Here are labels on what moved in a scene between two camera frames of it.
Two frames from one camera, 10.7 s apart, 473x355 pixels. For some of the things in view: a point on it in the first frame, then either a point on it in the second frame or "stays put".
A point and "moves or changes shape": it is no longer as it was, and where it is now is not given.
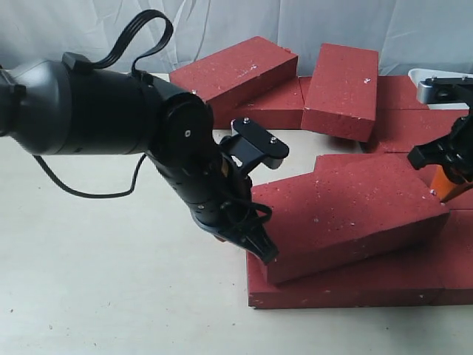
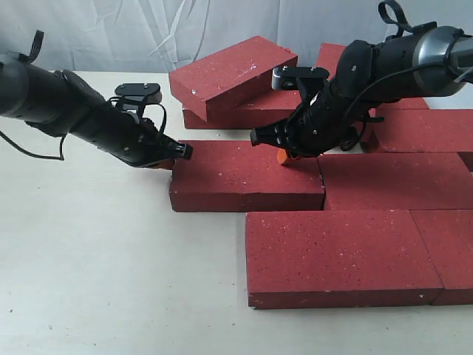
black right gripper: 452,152 to 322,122
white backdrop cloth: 409,34 stays put
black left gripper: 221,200 to 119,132
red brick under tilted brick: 282,109 stays put
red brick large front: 350,209 moves or changes shape
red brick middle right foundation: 401,130 stays put
